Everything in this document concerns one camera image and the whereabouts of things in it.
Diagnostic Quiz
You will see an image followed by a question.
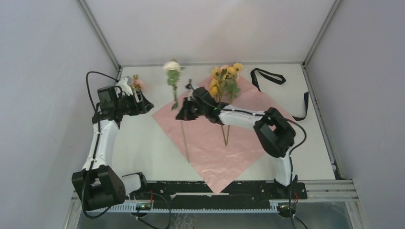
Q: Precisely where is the left green circuit board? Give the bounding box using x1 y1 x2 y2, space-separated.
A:
136 204 152 211

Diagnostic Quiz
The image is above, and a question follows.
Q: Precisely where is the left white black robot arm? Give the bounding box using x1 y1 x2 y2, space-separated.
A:
72 75 154 219

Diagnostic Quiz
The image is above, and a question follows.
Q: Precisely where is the right circuit board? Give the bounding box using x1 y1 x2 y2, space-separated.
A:
277 204 297 211

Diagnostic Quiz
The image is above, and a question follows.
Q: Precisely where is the white slotted cable duct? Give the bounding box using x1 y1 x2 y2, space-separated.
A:
81 202 279 214

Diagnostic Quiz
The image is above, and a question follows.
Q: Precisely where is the pink bud fake flower stem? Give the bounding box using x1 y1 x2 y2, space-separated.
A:
131 74 146 91

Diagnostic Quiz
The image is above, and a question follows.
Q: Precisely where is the purple pink wrapping paper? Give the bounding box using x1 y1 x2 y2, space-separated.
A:
148 80 283 194

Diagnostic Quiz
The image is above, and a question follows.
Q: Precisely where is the white fake flower stem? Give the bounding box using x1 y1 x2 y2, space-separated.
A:
163 59 190 162

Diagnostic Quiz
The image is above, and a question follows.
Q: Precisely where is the black ribbon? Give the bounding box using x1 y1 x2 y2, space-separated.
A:
250 68 310 122

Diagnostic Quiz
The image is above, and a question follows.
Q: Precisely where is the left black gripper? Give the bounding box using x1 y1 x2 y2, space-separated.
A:
115 90 153 116

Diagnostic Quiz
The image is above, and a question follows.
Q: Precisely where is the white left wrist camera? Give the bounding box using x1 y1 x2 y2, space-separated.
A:
116 76 133 96

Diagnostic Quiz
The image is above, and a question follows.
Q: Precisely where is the yellow fake flower stem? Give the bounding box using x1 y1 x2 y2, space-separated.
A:
209 62 244 146

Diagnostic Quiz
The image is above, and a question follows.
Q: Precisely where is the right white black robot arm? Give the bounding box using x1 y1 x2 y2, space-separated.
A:
176 84 303 198

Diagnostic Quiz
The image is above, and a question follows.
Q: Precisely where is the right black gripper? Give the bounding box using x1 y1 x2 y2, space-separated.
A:
177 96 208 120

